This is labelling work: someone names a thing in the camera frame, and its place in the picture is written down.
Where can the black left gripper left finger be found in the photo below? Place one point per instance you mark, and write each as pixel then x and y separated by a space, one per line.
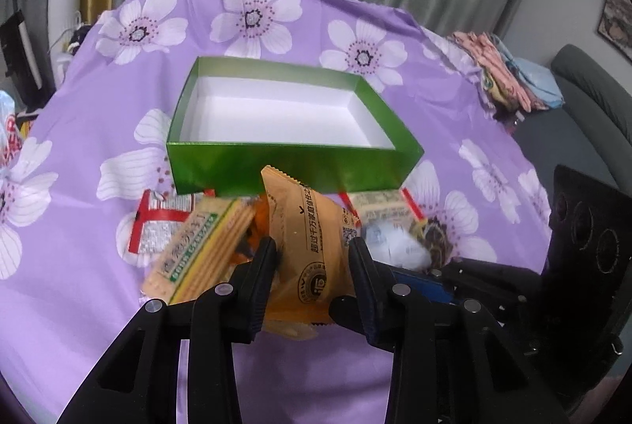
pixel 136 379

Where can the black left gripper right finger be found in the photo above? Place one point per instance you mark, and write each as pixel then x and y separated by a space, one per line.
pixel 395 315

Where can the gold brown snack packet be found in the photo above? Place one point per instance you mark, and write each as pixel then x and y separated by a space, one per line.
pixel 436 241

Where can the white snack packet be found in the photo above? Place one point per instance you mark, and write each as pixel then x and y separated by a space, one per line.
pixel 393 246

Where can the orange snack packet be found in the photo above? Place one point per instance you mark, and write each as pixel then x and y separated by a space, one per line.
pixel 312 234

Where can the yellow cracker packet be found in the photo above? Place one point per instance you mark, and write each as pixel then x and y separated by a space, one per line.
pixel 198 257

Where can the red silver snack packet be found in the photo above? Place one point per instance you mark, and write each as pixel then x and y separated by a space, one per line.
pixel 158 217

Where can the red beige snack packet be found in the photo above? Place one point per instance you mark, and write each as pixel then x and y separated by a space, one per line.
pixel 395 207

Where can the dark green sofa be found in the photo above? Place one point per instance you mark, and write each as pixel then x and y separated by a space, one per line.
pixel 590 133

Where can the purple floral tablecloth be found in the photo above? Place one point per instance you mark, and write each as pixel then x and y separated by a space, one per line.
pixel 69 194

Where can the folded clothes pile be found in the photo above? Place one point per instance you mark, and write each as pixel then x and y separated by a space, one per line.
pixel 514 83

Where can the green cardboard box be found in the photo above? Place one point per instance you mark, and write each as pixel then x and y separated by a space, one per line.
pixel 328 129

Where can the framed wall picture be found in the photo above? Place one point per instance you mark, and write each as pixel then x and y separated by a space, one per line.
pixel 616 25

